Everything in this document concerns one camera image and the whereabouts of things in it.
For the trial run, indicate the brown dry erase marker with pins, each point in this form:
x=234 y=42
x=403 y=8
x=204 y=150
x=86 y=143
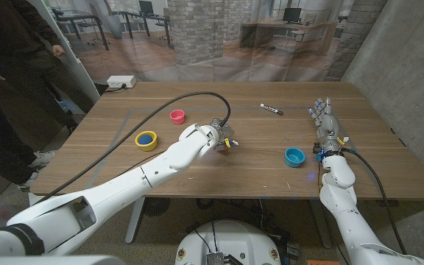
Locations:
x=271 y=109

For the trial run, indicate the pink plastic cup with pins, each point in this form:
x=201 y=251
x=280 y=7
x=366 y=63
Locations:
x=177 y=117

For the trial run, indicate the person in dark clothes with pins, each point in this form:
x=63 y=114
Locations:
x=9 y=55

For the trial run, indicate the white table leg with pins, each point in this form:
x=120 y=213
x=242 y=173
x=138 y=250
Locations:
x=134 y=221

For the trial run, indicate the yellow cup with blue inside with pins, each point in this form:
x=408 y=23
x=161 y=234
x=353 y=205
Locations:
x=146 y=140

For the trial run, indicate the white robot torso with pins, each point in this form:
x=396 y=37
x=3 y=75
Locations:
x=50 y=260

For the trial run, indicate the blue plastic cup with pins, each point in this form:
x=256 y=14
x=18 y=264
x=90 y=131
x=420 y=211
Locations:
x=294 y=157

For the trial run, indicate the white partition board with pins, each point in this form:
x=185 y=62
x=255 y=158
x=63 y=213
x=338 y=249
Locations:
x=76 y=70

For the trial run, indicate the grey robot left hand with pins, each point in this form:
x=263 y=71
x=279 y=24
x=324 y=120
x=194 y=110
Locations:
x=222 y=130

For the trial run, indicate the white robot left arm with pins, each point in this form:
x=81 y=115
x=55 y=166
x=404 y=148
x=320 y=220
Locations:
x=123 y=184

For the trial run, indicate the grey table leg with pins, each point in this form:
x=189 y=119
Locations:
x=315 y=221

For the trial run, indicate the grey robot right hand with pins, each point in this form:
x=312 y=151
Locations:
x=328 y=123

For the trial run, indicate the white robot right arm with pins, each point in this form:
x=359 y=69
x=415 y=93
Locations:
x=348 y=210

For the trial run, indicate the white power strip box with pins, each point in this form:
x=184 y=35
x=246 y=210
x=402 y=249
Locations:
x=121 y=81

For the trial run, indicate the printed office backdrop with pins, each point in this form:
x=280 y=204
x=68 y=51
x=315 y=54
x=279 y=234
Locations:
x=197 y=37

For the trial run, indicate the black round fan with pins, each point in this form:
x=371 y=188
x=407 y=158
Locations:
x=156 y=207

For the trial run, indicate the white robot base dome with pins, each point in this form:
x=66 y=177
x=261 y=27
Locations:
x=234 y=239

